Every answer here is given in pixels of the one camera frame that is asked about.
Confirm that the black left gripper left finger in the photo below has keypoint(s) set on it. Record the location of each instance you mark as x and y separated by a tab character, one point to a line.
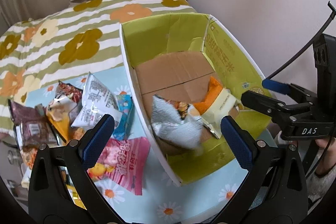
49	199

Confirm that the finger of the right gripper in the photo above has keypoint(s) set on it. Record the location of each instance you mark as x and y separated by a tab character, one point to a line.
295	92
272	107

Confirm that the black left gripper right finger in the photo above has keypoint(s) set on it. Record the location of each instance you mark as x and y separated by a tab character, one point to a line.
274	189

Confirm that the cream orange sticks snack bag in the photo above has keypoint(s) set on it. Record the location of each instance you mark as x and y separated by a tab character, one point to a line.
218	103

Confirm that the brown snack bag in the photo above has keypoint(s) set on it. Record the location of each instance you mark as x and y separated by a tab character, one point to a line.
30	125

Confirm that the red yellow chips bag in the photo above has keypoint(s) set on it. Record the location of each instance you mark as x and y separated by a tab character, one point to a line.
64	108

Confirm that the person's right hand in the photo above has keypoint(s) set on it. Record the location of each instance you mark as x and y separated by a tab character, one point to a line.
327	162

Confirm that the white fleece right sleeve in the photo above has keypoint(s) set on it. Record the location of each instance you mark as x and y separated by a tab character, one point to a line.
318	185

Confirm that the pink snack bag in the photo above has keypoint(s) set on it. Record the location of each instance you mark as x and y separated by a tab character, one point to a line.
123	162

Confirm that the white silver snack bag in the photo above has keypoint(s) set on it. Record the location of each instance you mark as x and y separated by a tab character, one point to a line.
97	100

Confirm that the blue small snack packet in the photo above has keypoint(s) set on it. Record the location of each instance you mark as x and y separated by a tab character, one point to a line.
125	105

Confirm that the floral striped quilt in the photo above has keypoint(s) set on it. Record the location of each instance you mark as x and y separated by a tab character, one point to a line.
70	43

